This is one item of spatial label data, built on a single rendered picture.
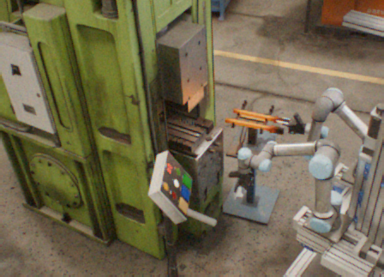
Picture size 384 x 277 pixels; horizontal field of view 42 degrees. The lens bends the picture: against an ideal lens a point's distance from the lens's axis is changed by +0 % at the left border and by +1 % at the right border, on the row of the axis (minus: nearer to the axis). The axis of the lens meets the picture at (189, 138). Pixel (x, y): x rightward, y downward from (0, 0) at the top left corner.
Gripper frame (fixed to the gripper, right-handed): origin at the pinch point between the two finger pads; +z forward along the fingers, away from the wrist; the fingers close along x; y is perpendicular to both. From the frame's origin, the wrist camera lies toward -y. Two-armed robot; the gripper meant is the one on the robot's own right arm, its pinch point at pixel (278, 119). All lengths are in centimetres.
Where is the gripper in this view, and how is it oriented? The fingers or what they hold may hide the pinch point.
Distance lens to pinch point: 367.4
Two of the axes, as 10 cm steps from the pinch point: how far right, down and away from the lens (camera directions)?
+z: -9.1, -2.2, 3.4
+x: 4.1, -6.1, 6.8
